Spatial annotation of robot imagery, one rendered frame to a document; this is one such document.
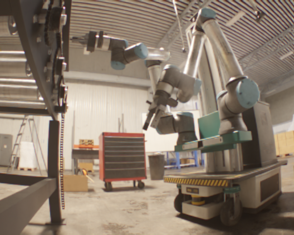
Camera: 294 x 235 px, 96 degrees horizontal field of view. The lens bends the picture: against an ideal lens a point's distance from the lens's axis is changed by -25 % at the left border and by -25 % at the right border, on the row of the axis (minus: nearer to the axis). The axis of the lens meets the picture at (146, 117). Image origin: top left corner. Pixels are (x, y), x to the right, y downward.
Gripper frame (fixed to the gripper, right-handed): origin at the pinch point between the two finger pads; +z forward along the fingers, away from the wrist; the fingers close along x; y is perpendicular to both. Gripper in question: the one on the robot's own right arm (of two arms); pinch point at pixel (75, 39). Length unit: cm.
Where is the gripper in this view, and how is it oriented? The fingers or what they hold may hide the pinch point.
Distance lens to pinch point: 115.8
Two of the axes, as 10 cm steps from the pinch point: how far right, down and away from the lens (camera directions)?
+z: -9.2, -0.6, -3.8
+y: -3.8, 2.5, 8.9
